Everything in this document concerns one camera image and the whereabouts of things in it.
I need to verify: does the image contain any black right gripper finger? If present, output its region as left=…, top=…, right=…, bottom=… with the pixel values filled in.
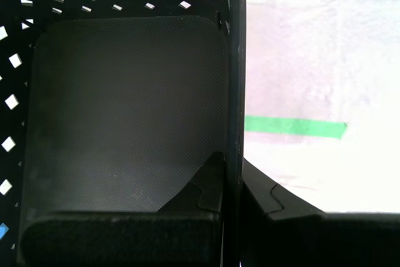
left=20, top=151, right=226, bottom=267
left=242, top=158, right=400, bottom=267

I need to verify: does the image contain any black perforated plastic basket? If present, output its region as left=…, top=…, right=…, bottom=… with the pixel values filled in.
left=0, top=0, right=248, bottom=267

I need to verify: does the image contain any long green tape strip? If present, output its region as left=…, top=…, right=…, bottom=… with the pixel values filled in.
left=244, top=116, right=348, bottom=139

